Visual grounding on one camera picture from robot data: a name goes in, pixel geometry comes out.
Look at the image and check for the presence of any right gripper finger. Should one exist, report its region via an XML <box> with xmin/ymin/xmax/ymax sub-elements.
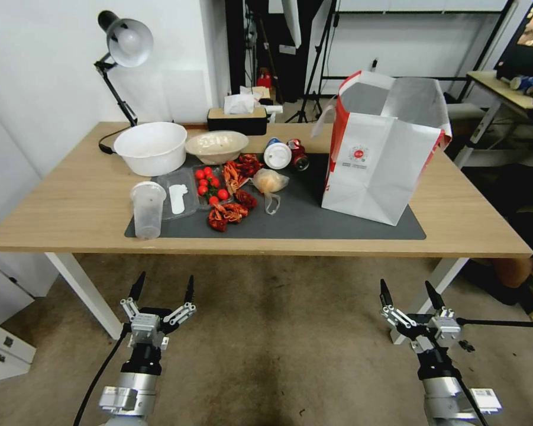
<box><xmin>424</xmin><ymin>280</ymin><xmax>454</xmax><ymax>321</ymax></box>
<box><xmin>377</xmin><ymin>278</ymin><xmax>416</xmax><ymax>332</ymax></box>

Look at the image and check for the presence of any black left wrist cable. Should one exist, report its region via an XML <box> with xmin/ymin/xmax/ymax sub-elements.
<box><xmin>72</xmin><ymin>327</ymin><xmax>130</xmax><ymax>426</ymax></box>

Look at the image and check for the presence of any white red food delivery bag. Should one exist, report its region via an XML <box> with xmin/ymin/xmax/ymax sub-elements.
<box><xmin>310</xmin><ymin>70</ymin><xmax>453</xmax><ymax>228</ymax></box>

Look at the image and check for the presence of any wooden side table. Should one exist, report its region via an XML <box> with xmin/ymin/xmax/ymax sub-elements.
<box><xmin>454</xmin><ymin>70</ymin><xmax>533</xmax><ymax>169</ymax></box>

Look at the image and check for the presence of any clear plastic bag with food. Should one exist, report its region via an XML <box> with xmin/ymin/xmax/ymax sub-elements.
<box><xmin>252</xmin><ymin>168</ymin><xmax>290</xmax><ymax>217</ymax></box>

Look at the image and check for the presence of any black tripod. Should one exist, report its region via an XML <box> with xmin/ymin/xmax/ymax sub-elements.
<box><xmin>284</xmin><ymin>0</ymin><xmax>338</xmax><ymax>125</ymax></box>

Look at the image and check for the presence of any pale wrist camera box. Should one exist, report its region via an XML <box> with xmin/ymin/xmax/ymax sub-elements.
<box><xmin>427</xmin><ymin>312</ymin><xmax>463</xmax><ymax>343</ymax></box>
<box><xmin>130</xmin><ymin>312</ymin><xmax>164</xmax><ymax>346</ymax></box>

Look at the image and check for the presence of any large white plastic bowl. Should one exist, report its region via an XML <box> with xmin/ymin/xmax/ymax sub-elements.
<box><xmin>113</xmin><ymin>121</ymin><xmax>189</xmax><ymax>176</ymax></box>

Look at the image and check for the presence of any dark framed screen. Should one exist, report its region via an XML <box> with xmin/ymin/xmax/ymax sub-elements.
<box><xmin>494</xmin><ymin>0</ymin><xmax>533</xmax><ymax>81</ymax></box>

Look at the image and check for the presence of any clear plastic container lid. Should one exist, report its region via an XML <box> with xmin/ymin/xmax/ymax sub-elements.
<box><xmin>150</xmin><ymin>170</ymin><xmax>199</xmax><ymax>221</ymax></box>

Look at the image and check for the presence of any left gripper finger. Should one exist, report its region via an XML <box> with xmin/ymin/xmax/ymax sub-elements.
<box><xmin>118</xmin><ymin>271</ymin><xmax>147</xmax><ymax>325</ymax></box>
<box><xmin>161</xmin><ymin>275</ymin><xmax>199</xmax><ymax>334</ymax></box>

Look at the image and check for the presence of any white softbox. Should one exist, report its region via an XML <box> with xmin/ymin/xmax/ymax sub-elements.
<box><xmin>267</xmin><ymin>0</ymin><xmax>303</xmax><ymax>50</ymax></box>

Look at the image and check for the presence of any black desk lamp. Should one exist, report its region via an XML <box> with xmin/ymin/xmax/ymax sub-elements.
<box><xmin>93</xmin><ymin>9</ymin><xmax>155</xmax><ymax>155</ymax></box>

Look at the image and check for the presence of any white tissue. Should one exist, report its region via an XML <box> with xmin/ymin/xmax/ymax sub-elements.
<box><xmin>223</xmin><ymin>92</ymin><xmax>257</xmax><ymax>116</ymax></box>

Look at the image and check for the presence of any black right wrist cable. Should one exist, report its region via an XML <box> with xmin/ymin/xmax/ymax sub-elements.
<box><xmin>453</xmin><ymin>316</ymin><xmax>533</xmax><ymax>330</ymax></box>

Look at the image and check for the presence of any dark grey desk mat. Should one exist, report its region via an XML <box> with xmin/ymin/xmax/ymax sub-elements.
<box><xmin>124</xmin><ymin>152</ymin><xmax>427</xmax><ymax>242</ymax></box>

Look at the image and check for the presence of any white table leg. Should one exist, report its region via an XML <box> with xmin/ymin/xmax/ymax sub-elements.
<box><xmin>44</xmin><ymin>253</ymin><xmax>125</xmax><ymax>341</ymax></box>
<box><xmin>392</xmin><ymin>257</ymin><xmax>471</xmax><ymax>346</ymax></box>

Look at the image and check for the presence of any crushed red drink can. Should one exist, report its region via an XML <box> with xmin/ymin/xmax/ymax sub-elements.
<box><xmin>286</xmin><ymin>138</ymin><xmax>311</xmax><ymax>173</ymax></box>

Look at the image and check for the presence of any clear plastic tomato tray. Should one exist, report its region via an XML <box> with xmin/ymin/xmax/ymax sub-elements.
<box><xmin>191</xmin><ymin>164</ymin><xmax>232</xmax><ymax>210</ymax></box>

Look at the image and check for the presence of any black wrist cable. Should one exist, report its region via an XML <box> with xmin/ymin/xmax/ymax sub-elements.
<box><xmin>453</xmin><ymin>316</ymin><xmax>533</xmax><ymax>330</ymax></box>
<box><xmin>72</xmin><ymin>327</ymin><xmax>130</xmax><ymax>426</ymax></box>

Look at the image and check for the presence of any person's leg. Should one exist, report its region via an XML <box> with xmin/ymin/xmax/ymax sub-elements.
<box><xmin>463</xmin><ymin>256</ymin><xmax>533</xmax><ymax>317</ymax></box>

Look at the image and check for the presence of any red crayfish shell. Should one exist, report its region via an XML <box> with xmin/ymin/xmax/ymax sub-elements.
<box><xmin>234</xmin><ymin>189</ymin><xmax>259</xmax><ymax>209</ymax></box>
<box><xmin>207</xmin><ymin>202</ymin><xmax>251</xmax><ymax>232</ymax></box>
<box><xmin>222</xmin><ymin>161</ymin><xmax>253</xmax><ymax>194</ymax></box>
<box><xmin>237</xmin><ymin>153</ymin><xmax>264</xmax><ymax>176</ymax></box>

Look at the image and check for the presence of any clear plastic cup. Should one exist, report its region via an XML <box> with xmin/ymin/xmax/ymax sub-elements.
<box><xmin>129</xmin><ymin>180</ymin><xmax>167</xmax><ymax>241</ymax></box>

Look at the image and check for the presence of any black tissue box wooden lid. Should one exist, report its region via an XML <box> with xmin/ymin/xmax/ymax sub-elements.
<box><xmin>205</xmin><ymin>106</ymin><xmax>269</xmax><ymax>137</ymax></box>

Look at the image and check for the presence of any blue white bottle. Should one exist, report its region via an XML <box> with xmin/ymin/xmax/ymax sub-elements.
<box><xmin>498</xmin><ymin>75</ymin><xmax>533</xmax><ymax>92</ymax></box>

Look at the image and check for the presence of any beige paper bowl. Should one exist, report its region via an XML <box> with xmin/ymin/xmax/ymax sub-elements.
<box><xmin>185</xmin><ymin>131</ymin><xmax>250</xmax><ymax>164</ymax></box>

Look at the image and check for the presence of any black metal frame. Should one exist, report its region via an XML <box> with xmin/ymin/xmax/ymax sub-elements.
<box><xmin>318</xmin><ymin>0</ymin><xmax>516</xmax><ymax>96</ymax></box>

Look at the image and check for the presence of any white drawer cabinet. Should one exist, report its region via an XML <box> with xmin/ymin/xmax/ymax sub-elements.
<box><xmin>0</xmin><ymin>253</ymin><xmax>61</xmax><ymax>385</ymax></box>

